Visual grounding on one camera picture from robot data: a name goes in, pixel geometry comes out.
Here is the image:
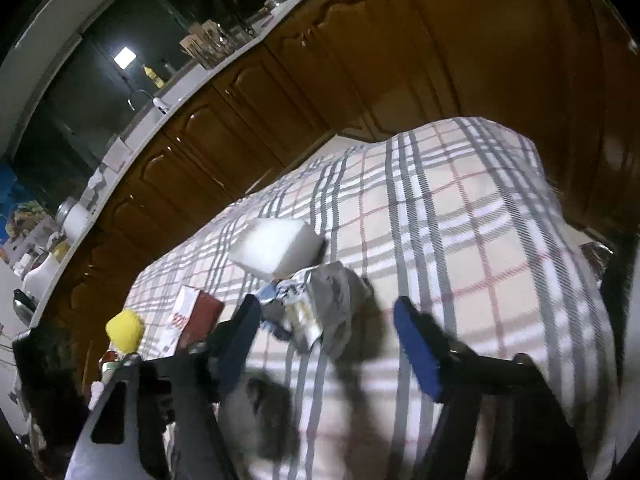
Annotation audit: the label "dark window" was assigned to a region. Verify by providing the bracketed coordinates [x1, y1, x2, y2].
[10, 0, 201, 201]

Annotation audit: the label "metal faucet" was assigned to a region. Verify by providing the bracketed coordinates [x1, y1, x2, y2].
[127, 89, 158, 112]

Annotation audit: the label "wooden lower cabinets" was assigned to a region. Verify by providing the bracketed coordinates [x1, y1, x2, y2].
[45, 0, 640, 391]

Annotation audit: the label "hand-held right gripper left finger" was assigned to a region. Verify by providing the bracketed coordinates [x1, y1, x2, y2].
[65, 294, 262, 480]

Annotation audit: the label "plaid tablecloth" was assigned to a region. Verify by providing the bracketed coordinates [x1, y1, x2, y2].
[122, 116, 621, 480]

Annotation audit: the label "silver wrapper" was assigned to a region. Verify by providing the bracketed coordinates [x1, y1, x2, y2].
[260, 261, 373, 358]

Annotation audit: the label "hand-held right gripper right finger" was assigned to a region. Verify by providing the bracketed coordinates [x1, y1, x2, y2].
[393, 296, 588, 480]

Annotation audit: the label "white canister with metal lid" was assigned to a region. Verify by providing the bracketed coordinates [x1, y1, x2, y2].
[55, 197, 93, 241]

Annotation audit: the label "yellow foam fruit net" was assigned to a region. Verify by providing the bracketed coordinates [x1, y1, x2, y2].
[106, 309, 146, 351]

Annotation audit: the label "red and white cigarette box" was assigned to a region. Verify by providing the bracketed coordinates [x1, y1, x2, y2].
[159, 285, 225, 358]

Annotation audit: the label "crushed red can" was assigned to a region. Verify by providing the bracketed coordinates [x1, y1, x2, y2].
[100, 349, 143, 377]

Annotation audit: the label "white kettle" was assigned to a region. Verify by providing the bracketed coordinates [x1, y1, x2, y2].
[22, 252, 68, 301]

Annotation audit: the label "utensil holder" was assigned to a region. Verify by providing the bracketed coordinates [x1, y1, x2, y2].
[180, 19, 236, 68]

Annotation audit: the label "white countertop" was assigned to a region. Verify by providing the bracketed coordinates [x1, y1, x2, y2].
[27, 0, 361, 326]

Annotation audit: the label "white rectangular box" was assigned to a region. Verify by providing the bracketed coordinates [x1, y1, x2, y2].
[228, 217, 326, 278]

